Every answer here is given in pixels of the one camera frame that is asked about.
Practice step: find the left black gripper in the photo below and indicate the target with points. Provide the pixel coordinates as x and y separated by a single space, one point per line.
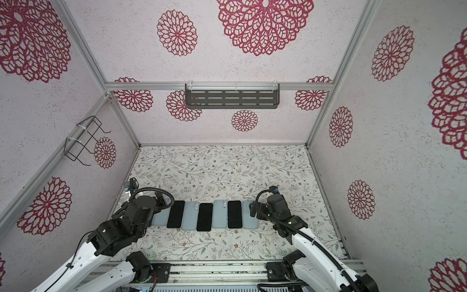
160 199

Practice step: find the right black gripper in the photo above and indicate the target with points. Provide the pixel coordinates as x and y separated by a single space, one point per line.
262 206

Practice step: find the grey phone case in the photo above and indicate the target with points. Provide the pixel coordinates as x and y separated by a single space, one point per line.
219 220
161 218
190 216
249 222

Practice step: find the bare black phone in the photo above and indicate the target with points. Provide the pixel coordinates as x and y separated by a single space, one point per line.
234 215
176 215

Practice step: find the blue bare phone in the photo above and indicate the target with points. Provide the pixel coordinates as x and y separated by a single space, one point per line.
205 215

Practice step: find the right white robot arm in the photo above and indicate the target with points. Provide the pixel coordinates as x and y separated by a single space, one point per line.
311 264

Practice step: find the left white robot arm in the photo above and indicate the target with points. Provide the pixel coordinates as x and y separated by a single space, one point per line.
102 245

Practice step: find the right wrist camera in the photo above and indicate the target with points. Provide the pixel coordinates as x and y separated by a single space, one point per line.
274 190

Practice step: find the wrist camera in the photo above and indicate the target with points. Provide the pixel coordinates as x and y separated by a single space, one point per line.
131 186
274 190

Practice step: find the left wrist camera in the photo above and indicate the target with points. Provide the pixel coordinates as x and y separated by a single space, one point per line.
131 186

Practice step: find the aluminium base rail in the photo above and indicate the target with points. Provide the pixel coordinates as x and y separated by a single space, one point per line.
224 272

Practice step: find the black wire wall basket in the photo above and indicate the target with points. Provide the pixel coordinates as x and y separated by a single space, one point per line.
74 146

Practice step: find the grey slotted wall shelf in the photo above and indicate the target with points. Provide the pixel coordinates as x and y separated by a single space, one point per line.
232 97

